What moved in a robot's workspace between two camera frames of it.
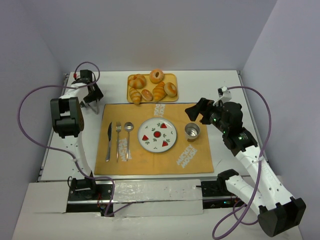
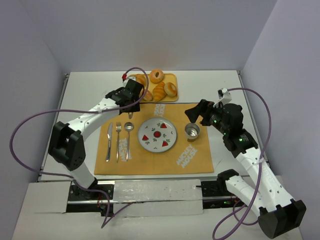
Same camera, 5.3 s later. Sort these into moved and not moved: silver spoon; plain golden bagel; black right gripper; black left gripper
Moved: black left gripper
Not moved: black right gripper; silver spoon; plain golden bagel
